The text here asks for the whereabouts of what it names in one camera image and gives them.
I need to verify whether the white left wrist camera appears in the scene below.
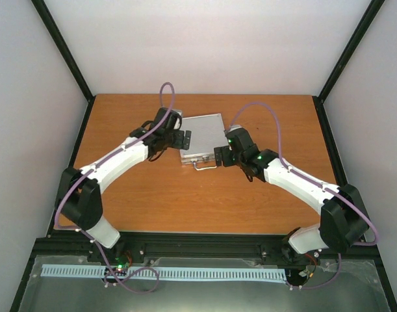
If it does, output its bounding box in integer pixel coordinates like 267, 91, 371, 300
171, 109, 183, 130

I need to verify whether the light blue cable duct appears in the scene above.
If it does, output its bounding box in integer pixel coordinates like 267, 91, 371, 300
40, 264, 287, 283

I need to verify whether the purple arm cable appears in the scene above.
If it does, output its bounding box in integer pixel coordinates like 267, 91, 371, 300
55, 82, 160, 294
229, 101, 380, 291

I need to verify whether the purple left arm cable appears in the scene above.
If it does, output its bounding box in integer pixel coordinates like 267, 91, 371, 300
55, 82, 160, 294

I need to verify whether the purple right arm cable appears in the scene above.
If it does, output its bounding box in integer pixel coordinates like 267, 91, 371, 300
229, 101, 380, 291

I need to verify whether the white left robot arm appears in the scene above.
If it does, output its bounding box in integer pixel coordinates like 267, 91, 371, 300
55, 107, 191, 262

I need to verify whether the aluminium poker case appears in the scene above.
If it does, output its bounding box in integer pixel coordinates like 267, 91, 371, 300
180, 113, 227, 171

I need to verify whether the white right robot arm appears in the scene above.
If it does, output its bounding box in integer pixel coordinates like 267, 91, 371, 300
214, 127, 370, 254

